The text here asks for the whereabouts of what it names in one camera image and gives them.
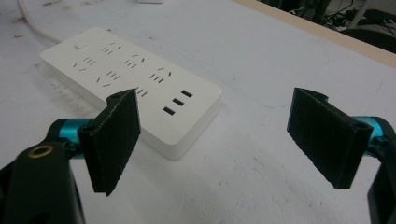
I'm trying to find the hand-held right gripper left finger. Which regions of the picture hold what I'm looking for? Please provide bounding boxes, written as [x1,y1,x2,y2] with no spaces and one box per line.
[46,88,142,197]

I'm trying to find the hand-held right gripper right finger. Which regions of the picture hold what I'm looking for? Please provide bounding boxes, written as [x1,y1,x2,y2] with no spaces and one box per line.
[286,87,396,189]

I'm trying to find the white power strip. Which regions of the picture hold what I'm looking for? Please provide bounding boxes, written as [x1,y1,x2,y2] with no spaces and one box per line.
[39,26,224,161]

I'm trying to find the white metal stand leg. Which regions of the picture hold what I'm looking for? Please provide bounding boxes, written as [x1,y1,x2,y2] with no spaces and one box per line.
[347,0,373,30]

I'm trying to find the black cables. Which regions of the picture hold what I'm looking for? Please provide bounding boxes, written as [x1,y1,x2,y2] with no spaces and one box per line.
[288,0,396,32]

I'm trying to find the white power strip cable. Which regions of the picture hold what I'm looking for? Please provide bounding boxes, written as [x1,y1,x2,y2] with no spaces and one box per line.
[17,0,64,45]

